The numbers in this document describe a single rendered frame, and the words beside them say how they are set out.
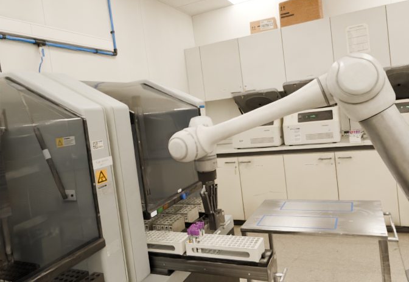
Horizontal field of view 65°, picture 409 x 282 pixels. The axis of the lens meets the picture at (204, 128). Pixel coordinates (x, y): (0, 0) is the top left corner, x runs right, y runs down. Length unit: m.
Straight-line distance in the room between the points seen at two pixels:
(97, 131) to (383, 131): 0.89
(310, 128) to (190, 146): 2.53
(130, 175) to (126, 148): 0.11
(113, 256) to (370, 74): 1.00
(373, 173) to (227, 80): 1.87
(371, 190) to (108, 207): 2.78
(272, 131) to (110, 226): 2.56
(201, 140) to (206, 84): 3.05
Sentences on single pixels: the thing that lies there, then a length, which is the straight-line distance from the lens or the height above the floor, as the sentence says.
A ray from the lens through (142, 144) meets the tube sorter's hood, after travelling 1.35.
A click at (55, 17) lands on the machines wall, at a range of 2.73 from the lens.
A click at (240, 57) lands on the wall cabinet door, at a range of 3.93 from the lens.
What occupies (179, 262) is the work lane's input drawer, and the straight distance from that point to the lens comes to 1.39.
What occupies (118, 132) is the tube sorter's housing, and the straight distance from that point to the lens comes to 1.26.
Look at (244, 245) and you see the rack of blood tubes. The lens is 1.28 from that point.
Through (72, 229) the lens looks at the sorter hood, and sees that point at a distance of 1.10.
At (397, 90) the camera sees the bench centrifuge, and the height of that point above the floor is 1.35.
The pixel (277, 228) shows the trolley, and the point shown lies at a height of 0.82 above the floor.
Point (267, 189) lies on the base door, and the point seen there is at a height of 0.44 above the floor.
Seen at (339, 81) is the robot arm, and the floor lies 1.41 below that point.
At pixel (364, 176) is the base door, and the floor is 0.56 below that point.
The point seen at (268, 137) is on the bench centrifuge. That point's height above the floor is 1.01.
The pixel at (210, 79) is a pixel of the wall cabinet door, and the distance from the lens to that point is 4.05.
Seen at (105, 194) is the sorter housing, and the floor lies 1.13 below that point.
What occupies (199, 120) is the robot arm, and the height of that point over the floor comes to 1.34.
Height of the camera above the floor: 1.37
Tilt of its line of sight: 3 degrees down
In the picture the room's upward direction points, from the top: 7 degrees counter-clockwise
